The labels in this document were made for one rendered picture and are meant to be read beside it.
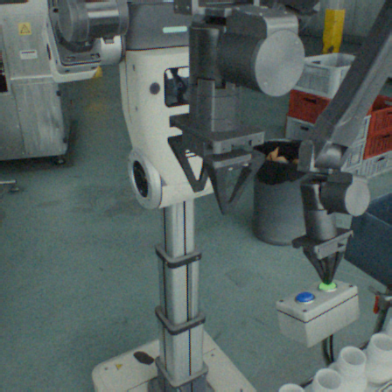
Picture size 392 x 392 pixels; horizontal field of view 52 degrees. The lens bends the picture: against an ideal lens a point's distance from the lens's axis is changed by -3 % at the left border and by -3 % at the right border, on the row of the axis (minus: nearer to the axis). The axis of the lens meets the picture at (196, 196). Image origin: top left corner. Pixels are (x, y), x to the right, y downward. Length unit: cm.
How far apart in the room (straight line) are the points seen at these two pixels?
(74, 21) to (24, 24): 321
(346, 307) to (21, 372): 171
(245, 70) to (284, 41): 4
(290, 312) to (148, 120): 49
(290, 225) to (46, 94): 247
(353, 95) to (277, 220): 210
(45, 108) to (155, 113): 319
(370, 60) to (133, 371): 144
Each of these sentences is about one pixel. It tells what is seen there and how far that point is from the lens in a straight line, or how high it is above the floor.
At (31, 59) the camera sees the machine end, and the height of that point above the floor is 104.
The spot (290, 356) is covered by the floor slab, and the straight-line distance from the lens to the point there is 219.
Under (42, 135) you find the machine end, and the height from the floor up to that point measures 34.
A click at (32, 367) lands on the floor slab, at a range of 223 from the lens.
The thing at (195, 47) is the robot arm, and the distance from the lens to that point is 43.
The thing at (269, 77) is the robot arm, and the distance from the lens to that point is 37.
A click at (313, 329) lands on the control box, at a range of 78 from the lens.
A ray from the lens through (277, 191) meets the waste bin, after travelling 265.
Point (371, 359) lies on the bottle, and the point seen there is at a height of 114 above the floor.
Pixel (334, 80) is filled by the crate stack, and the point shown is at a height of 102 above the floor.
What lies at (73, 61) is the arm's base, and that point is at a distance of 86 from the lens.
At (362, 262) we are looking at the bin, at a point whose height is 76.
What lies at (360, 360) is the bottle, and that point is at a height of 115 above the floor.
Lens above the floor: 163
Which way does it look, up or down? 28 degrees down
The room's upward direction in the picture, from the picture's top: straight up
